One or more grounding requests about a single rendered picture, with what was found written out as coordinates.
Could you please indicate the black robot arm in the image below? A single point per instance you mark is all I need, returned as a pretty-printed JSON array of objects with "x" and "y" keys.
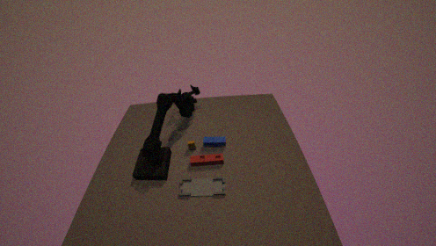
[{"x": 152, "y": 145}]

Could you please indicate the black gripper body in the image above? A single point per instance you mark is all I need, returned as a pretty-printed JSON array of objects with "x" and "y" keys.
[{"x": 195, "y": 91}]

